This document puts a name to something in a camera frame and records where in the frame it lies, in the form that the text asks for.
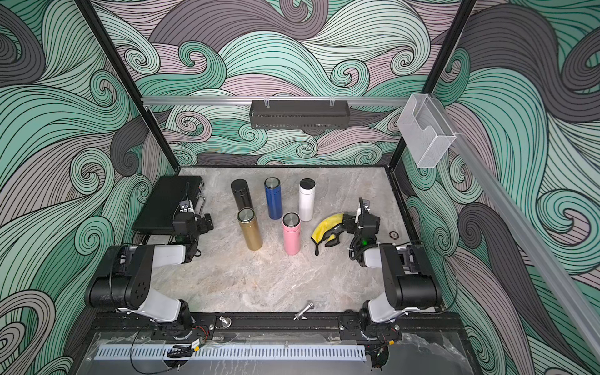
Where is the yellow cleaning cloth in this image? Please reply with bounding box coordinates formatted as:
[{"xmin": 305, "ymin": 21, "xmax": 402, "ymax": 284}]
[{"xmin": 311, "ymin": 212, "xmax": 347, "ymax": 256}]

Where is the gold thermos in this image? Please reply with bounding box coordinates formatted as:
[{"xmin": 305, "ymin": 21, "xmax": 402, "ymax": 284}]
[{"xmin": 237, "ymin": 207, "xmax": 263, "ymax": 251}]

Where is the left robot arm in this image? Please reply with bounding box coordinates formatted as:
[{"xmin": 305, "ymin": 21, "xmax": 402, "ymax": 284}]
[{"xmin": 84, "ymin": 212, "xmax": 214, "ymax": 331}]

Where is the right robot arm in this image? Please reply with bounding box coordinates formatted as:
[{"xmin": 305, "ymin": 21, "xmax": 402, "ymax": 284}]
[{"xmin": 311, "ymin": 209, "xmax": 442, "ymax": 331}]

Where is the pink thermos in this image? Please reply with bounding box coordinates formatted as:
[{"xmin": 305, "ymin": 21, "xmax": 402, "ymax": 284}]
[{"xmin": 282, "ymin": 212, "xmax": 301, "ymax": 256}]

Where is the white thermos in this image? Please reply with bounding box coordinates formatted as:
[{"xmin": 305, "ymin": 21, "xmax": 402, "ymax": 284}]
[{"xmin": 298, "ymin": 178, "xmax": 316, "ymax": 222}]

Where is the black thermos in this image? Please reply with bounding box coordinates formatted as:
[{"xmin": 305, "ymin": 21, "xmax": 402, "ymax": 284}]
[{"xmin": 231, "ymin": 179, "xmax": 253, "ymax": 211}]

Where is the blue thermos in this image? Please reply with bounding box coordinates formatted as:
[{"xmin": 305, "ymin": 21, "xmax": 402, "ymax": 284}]
[{"xmin": 264, "ymin": 177, "xmax": 283, "ymax": 220}]

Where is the black case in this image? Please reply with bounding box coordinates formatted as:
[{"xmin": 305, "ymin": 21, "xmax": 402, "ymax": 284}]
[{"xmin": 132, "ymin": 176, "xmax": 204, "ymax": 235}]

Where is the silver bolt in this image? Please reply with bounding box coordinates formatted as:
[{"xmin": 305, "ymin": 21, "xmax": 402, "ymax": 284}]
[{"xmin": 293, "ymin": 301, "xmax": 315, "ymax": 320}]

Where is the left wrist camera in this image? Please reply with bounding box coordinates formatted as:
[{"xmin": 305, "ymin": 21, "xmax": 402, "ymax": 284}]
[{"xmin": 179, "ymin": 199, "xmax": 195, "ymax": 213}]

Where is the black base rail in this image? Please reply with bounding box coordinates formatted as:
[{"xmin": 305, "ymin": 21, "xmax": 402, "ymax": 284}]
[{"xmin": 86, "ymin": 312, "xmax": 467, "ymax": 343}]

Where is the clear plastic wall holder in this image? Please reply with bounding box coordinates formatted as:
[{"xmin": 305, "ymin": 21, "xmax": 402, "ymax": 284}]
[{"xmin": 396, "ymin": 94, "xmax": 456, "ymax": 169}]

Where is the black wall shelf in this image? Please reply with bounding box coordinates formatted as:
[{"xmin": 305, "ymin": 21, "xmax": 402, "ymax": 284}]
[{"xmin": 249, "ymin": 99, "xmax": 350, "ymax": 131}]

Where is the white slotted cable duct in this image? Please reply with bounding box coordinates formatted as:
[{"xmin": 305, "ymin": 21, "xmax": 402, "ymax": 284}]
[{"xmin": 93, "ymin": 344, "xmax": 367, "ymax": 362}]

